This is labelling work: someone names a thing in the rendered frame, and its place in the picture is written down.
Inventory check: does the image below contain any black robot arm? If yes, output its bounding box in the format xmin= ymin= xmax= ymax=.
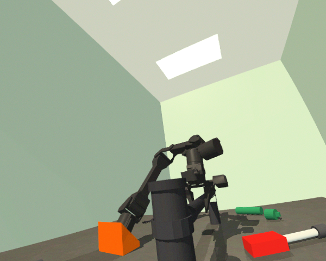
xmin=117 ymin=134 xmax=223 ymax=232

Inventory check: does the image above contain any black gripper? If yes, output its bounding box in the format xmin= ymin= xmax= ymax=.
xmin=185 ymin=161 xmax=228 ymax=213

